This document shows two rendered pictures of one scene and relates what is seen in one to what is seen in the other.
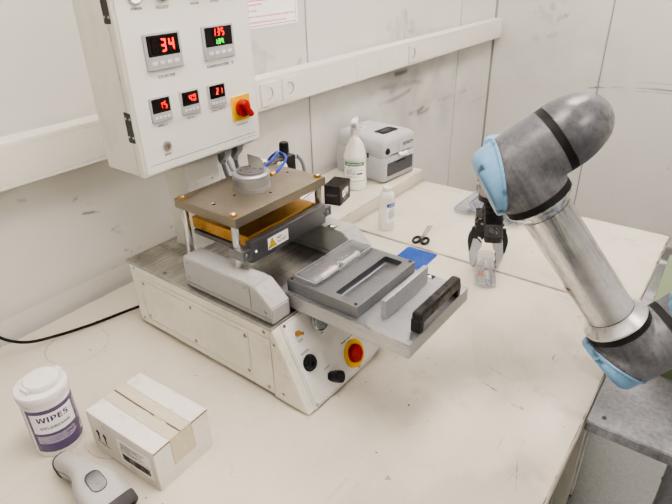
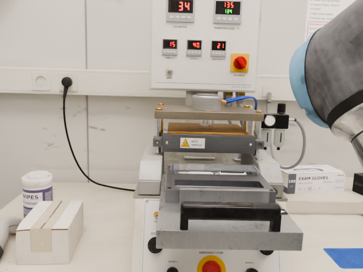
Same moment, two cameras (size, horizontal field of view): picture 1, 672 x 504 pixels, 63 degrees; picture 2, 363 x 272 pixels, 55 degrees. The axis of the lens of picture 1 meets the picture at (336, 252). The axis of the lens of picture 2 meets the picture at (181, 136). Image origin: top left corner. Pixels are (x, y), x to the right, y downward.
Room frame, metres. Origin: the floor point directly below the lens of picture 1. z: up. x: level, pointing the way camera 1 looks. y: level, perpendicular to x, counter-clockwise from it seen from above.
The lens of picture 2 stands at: (0.43, -0.51, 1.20)
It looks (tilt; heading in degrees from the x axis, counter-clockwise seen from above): 10 degrees down; 50
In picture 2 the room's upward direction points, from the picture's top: 2 degrees clockwise
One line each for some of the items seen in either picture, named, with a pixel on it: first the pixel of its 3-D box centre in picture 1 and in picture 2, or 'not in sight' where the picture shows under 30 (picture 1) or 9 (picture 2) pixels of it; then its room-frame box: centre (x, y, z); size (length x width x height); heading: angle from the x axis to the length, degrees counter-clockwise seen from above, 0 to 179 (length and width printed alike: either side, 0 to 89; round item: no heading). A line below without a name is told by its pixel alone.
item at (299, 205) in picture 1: (257, 204); (208, 124); (1.09, 0.17, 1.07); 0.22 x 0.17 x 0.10; 142
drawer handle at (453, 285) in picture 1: (437, 302); (230, 216); (0.80, -0.18, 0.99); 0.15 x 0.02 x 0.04; 142
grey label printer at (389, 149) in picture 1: (376, 149); not in sight; (2.01, -0.16, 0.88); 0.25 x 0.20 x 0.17; 46
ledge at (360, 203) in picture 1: (327, 202); (361, 194); (1.77, 0.02, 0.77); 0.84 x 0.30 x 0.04; 142
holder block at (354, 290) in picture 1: (352, 275); (215, 183); (0.92, -0.03, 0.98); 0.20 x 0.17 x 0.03; 142
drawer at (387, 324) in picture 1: (372, 287); (217, 196); (0.89, -0.07, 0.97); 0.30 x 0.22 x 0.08; 52
